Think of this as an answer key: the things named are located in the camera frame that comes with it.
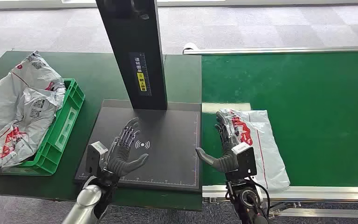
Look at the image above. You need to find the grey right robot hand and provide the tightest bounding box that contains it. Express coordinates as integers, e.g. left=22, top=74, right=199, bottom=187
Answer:
left=195, top=112, right=241, bottom=174

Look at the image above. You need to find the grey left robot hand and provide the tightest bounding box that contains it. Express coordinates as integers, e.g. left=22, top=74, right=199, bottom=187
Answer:
left=105, top=117, right=149, bottom=178

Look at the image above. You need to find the grey plastic mailer package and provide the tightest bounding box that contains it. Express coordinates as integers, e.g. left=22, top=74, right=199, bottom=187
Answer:
left=219, top=108, right=291, bottom=193

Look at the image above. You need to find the black inbound scanner machine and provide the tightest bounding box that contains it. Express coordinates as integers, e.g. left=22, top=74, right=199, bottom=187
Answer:
left=74, top=0, right=202, bottom=193

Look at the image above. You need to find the grey mailer package red print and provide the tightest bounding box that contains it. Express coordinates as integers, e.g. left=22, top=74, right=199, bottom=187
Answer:
left=0, top=87, right=67, bottom=181

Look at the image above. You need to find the green plastic crate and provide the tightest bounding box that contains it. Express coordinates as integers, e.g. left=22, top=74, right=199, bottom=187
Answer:
left=1, top=78, right=86, bottom=176

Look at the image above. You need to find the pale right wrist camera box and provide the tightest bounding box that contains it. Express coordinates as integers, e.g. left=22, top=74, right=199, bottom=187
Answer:
left=231, top=142, right=258, bottom=177

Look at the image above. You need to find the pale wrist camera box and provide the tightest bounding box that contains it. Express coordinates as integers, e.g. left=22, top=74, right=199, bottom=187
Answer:
left=85, top=141, right=109, bottom=177
left=231, top=142, right=258, bottom=177

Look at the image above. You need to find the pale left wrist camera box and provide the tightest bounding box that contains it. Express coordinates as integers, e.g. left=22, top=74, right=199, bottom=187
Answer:
left=85, top=141, right=109, bottom=177

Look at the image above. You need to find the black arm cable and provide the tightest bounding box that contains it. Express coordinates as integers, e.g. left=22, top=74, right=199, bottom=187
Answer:
left=249, top=176, right=271, bottom=217

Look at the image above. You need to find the green conveyor belt silver frame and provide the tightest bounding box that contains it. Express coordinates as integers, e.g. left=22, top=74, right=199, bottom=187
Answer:
left=182, top=42, right=358, bottom=219

